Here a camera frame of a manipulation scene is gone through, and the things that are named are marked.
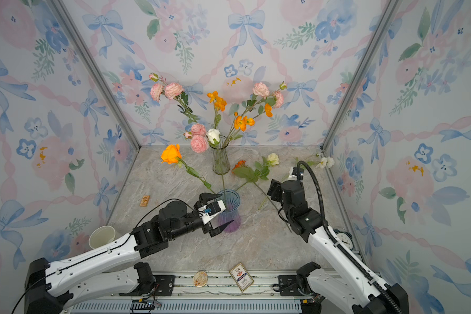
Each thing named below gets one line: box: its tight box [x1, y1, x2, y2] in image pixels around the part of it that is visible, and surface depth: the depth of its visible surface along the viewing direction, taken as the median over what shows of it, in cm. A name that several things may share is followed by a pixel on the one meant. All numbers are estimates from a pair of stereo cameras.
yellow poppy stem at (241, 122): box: [225, 102, 274, 146], surface depth 85 cm
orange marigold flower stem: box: [231, 160, 280, 212], surface depth 106 cm
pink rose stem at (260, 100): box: [231, 81, 288, 138], surface depth 87 cm
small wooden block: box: [139, 194, 150, 207], surface depth 98 cm
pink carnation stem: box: [183, 122, 210, 154], surface depth 78 cm
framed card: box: [228, 262, 255, 293], surface depth 76 cm
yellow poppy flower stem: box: [206, 90, 228, 130], surface depth 85 cm
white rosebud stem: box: [207, 128, 226, 193], surface depth 70 cm
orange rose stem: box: [160, 143, 217, 195], surface depth 64 cm
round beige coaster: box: [192, 270, 209, 288], surface depth 78 cm
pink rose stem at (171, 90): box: [148, 72, 201, 125], surface depth 78 cm
